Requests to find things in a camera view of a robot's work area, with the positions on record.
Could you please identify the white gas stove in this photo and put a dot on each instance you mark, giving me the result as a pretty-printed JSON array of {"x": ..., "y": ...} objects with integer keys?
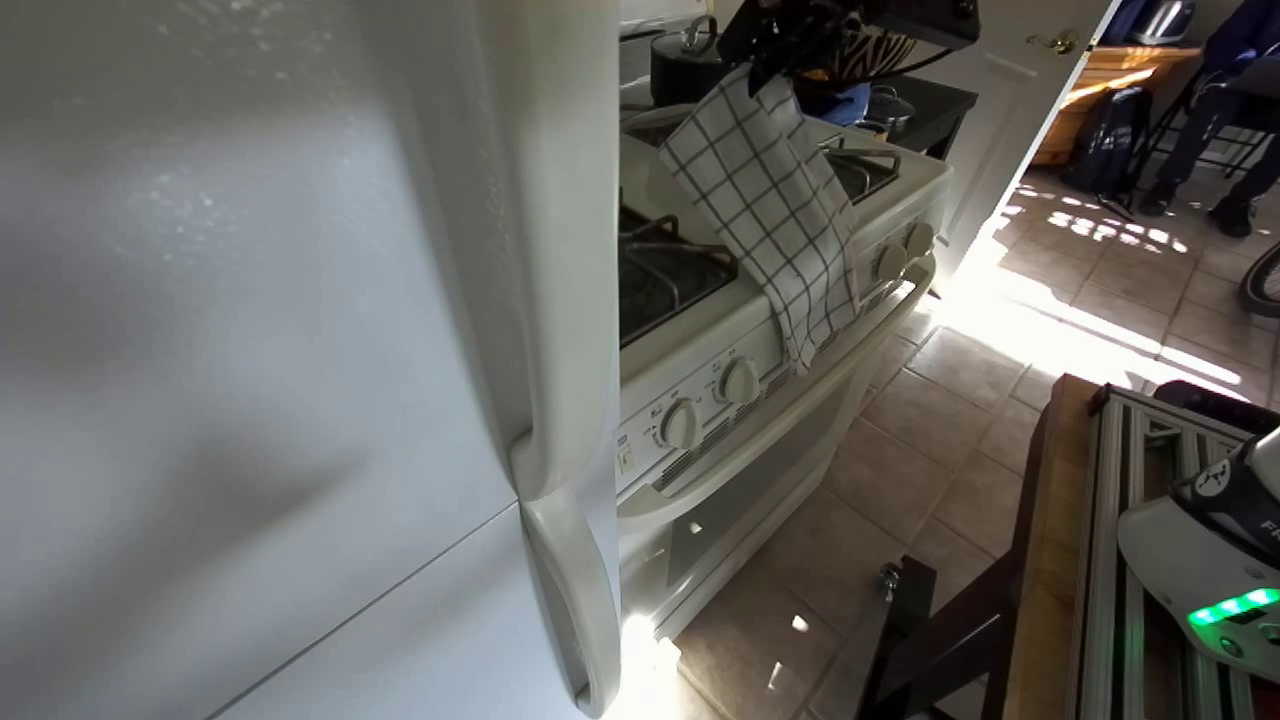
[{"x": 683, "y": 564}]

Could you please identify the right black burner grate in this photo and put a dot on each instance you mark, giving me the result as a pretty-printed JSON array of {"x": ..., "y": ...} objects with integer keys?
[{"x": 865, "y": 171}]

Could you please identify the white checkered towel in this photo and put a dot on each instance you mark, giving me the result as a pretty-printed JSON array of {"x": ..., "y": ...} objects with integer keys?
[{"x": 774, "y": 203}]

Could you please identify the white stove knob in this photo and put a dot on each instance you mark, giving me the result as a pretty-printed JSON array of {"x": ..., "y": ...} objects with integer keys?
[
  {"x": 677, "y": 425},
  {"x": 736, "y": 381},
  {"x": 918, "y": 237},
  {"x": 888, "y": 261}
]

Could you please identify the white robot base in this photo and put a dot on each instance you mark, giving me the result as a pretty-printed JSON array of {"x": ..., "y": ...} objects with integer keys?
[{"x": 1208, "y": 553}]

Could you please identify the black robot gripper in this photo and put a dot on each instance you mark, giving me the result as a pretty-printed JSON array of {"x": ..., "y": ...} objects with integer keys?
[{"x": 771, "y": 37}]

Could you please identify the zebra pattern bowl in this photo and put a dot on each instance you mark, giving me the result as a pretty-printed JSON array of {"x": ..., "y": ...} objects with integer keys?
[{"x": 871, "y": 55}]

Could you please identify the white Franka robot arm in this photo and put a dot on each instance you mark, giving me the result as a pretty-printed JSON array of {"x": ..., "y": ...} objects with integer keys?
[{"x": 939, "y": 29}]

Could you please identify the black stand frame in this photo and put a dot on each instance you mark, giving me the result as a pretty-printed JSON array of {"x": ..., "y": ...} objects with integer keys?
[{"x": 929, "y": 654}]

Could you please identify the black burner grate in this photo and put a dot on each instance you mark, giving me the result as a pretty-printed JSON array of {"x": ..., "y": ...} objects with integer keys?
[
  {"x": 865, "y": 171},
  {"x": 660, "y": 275}
]

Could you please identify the white refrigerator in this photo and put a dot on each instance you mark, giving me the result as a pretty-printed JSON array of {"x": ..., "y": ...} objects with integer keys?
[{"x": 310, "y": 358}]

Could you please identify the dark saucepan with handle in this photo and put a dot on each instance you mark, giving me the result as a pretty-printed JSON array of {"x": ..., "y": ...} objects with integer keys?
[{"x": 685, "y": 62}]

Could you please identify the left black burner grate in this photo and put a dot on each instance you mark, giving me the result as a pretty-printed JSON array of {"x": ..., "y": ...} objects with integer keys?
[{"x": 660, "y": 275}]

